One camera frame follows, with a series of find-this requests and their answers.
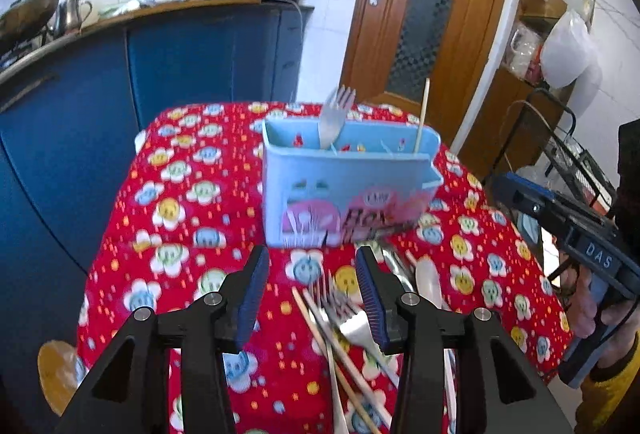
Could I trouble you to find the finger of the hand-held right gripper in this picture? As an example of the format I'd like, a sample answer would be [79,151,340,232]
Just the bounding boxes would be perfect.
[502,171,558,207]
[492,176,568,245]

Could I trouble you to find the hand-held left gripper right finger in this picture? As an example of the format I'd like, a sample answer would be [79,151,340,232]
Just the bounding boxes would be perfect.
[355,245,576,434]

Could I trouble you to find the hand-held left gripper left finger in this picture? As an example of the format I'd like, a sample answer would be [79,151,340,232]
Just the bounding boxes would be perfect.
[55,245,271,434]

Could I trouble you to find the metal fork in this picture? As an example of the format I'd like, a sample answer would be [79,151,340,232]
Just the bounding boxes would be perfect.
[320,286,401,390]
[306,280,346,330]
[318,85,357,151]

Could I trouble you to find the large metal spoon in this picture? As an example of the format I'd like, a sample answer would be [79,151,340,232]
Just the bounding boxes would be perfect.
[377,241,417,296]

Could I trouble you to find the wooden chopstick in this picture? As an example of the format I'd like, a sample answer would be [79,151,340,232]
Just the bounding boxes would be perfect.
[291,286,383,434]
[301,289,396,430]
[413,78,431,154]

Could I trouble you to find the white plastic spoon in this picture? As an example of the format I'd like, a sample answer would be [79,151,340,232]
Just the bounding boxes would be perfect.
[415,255,458,434]

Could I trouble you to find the light blue plastic utensil holder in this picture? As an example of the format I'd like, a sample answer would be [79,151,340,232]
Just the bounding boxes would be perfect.
[261,118,445,249]

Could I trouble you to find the person's right forearm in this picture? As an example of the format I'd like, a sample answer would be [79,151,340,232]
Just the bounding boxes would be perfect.
[575,333,640,434]

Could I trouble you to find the person's right hand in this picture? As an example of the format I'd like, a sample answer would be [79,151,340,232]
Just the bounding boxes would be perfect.
[570,264,640,350]

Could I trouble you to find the black metal cart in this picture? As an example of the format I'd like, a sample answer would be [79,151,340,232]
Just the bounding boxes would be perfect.
[492,86,621,220]

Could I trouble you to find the wooden shelf unit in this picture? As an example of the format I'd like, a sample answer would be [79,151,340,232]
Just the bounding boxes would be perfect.
[457,0,601,180]

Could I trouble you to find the red floral tablecloth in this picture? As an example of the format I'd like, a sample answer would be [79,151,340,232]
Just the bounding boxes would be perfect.
[75,101,573,434]

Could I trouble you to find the wooden door with glass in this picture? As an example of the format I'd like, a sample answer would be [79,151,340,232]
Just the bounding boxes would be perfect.
[340,0,516,147]

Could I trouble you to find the hanging white plastic bag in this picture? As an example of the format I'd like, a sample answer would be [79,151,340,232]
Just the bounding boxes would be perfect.
[541,9,603,89]

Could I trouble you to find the cardboard box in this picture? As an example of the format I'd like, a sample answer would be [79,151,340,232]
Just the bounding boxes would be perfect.
[517,0,567,20]

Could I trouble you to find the wooden stool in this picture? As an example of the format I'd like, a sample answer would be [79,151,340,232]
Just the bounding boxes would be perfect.
[37,340,83,417]

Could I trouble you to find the blue base cabinets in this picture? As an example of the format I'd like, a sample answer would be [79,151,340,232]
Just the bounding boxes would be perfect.
[0,4,307,415]

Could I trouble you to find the wooden kitchen countertop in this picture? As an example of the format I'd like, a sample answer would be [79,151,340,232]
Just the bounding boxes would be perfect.
[0,0,316,85]

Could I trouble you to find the metal kettle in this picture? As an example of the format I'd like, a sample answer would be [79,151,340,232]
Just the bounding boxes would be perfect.
[52,0,94,37]

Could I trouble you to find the metal wok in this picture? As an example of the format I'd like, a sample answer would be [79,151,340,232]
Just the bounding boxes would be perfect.
[0,0,65,57]

